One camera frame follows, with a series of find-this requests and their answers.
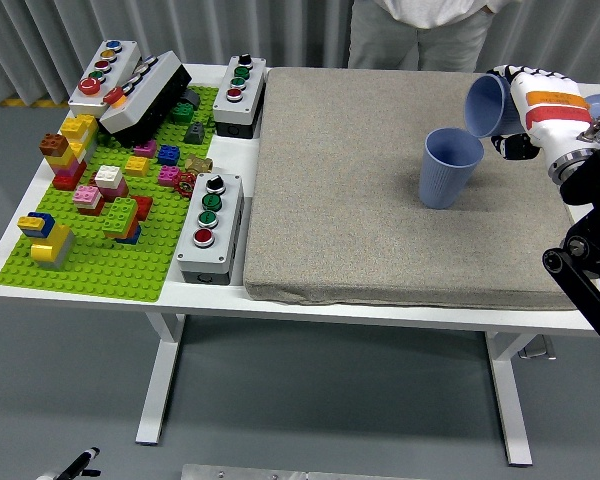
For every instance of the grey box with black knob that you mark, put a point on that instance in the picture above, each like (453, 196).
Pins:
(230, 220)
(253, 95)

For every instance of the blue yellow grey brick stack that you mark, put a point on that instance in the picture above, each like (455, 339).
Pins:
(50, 245)

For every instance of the magenta brick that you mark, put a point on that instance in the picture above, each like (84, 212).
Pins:
(169, 175)
(146, 149)

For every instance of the grey sloped brick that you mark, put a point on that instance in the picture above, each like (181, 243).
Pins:
(194, 134)

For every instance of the white table leg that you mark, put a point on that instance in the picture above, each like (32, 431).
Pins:
(510, 400)
(162, 375)

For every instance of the grey-brown cushion mat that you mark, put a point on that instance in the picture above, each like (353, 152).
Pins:
(355, 200)

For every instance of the grey pleated curtain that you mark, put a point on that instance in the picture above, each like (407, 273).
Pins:
(180, 30)

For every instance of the pink white red brick stack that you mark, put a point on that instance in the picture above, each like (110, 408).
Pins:
(87, 197)

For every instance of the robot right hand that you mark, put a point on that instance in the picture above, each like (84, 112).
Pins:
(555, 125)

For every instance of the brown yellow red brick tower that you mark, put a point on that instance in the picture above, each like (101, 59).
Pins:
(62, 160)

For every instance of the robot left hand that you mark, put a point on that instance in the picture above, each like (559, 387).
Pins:
(75, 467)

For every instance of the green brick baseplate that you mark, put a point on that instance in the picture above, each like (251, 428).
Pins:
(105, 270)

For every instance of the grey floor pedal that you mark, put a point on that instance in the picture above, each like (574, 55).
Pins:
(537, 350)

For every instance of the dark grey curved piece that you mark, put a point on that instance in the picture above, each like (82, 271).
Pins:
(191, 98)

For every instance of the white five-button control box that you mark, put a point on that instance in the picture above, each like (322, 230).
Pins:
(126, 50)

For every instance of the blue ribbed plastic cup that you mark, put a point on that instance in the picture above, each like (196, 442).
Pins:
(440, 185)
(485, 107)

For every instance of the yellow floor tape stripe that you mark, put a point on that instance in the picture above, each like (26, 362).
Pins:
(10, 102)

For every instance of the person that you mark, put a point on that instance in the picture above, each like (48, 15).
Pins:
(420, 40)

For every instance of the yellow white brick stack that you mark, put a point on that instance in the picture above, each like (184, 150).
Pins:
(80, 127)

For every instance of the brass valve red handwheel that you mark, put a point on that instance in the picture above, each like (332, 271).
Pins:
(197, 164)

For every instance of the white control box black base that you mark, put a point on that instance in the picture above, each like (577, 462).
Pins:
(152, 85)

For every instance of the silver metal plate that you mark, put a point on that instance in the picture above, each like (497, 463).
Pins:
(280, 472)

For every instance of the green orange red brick stack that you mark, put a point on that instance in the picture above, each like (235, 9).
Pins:
(120, 215)

